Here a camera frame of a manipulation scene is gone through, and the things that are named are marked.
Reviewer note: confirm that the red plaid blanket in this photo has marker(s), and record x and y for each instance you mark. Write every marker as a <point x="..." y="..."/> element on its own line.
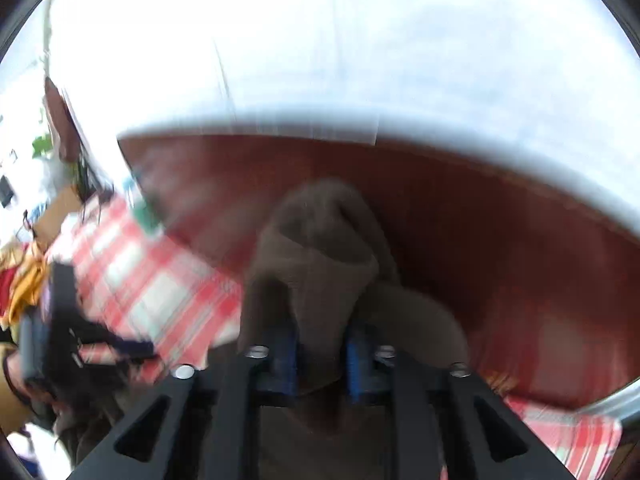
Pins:
<point x="140" y="280"/>

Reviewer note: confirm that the brown garment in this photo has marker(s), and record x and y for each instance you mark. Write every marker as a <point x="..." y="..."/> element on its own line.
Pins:
<point x="320" y="240"/>

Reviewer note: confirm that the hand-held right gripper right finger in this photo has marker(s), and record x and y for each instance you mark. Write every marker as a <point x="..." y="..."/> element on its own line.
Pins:
<point x="356" y="365"/>

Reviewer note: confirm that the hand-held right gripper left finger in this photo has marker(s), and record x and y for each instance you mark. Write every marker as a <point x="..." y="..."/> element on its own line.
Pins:
<point x="287" y="360"/>

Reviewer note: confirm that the brown wooden furniture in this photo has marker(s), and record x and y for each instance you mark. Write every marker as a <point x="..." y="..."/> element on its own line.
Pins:
<point x="62" y="120"/>

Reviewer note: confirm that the yellow cloth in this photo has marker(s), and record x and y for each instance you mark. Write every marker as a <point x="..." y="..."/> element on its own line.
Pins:
<point x="27" y="285"/>

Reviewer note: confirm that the reddish wooden headboard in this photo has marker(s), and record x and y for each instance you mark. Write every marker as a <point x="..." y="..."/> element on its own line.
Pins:
<point x="475" y="240"/>

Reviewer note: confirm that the cardboard box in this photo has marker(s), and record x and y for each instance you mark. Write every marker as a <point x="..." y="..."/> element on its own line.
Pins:
<point x="55" y="215"/>

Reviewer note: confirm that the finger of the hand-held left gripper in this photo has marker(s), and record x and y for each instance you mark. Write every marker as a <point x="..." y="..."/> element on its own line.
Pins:
<point x="120" y="346"/>

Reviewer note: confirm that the person's left forearm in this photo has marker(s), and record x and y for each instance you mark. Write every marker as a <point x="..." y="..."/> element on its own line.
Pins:
<point x="12" y="400"/>

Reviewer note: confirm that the green plant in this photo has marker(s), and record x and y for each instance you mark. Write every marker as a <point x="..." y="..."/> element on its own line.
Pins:
<point x="42" y="146"/>

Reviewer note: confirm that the green packet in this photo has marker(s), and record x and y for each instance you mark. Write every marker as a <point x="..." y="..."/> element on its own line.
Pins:
<point x="145" y="210"/>

